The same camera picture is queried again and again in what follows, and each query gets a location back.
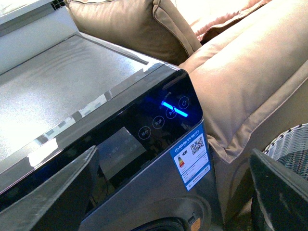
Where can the blue energy label sticker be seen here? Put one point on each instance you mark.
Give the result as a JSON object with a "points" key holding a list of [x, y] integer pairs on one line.
{"points": [[190, 156]]}

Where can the beige leather sofa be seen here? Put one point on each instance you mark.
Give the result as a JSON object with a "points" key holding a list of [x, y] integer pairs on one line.
{"points": [[252, 84]]}

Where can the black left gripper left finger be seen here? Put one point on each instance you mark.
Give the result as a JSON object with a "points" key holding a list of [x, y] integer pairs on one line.
{"points": [[60, 203]]}

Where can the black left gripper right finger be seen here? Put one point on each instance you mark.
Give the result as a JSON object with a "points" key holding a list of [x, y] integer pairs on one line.
{"points": [[280, 200]]}

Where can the grey front-load washing machine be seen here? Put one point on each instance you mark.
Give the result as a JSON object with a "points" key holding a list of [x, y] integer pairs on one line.
{"points": [[85, 92]]}

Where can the pink pillow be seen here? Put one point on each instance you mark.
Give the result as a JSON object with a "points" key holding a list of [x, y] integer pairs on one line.
{"points": [[226, 13]]}

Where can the woven black white laundry basket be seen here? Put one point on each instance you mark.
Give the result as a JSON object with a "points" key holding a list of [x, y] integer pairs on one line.
{"points": [[290, 149]]}

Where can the orange warning sticker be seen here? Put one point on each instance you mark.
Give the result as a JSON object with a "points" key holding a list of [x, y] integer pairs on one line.
{"points": [[196, 225]]}

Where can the tan sofa back cushion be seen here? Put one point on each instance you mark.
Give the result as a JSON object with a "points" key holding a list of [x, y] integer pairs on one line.
{"points": [[152, 27]]}

